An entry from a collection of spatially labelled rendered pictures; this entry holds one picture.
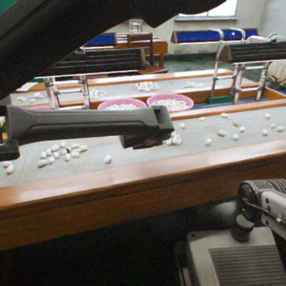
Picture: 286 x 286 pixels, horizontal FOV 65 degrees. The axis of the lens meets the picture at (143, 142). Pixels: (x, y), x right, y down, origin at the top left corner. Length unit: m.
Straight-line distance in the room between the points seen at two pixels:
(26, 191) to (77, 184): 0.15
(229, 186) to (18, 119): 0.77
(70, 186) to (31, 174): 0.19
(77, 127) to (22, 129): 0.09
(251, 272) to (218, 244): 0.13
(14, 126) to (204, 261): 0.75
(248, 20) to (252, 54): 6.22
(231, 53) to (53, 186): 0.84
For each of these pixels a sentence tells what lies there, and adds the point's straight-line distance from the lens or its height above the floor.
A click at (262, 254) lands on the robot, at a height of 0.48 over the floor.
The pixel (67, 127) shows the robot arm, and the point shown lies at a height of 1.06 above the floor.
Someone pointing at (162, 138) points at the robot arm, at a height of 0.96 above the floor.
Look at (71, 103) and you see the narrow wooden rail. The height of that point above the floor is 0.76.
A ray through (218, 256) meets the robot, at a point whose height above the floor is 0.48.
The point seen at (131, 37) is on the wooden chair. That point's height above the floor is 0.86.
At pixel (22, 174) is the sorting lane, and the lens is 0.91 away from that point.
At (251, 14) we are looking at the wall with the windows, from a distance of 7.33.
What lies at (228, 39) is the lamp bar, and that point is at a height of 1.05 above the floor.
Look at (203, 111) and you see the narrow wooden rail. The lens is 1.24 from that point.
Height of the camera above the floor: 1.25
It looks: 32 degrees down
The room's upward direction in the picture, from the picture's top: straight up
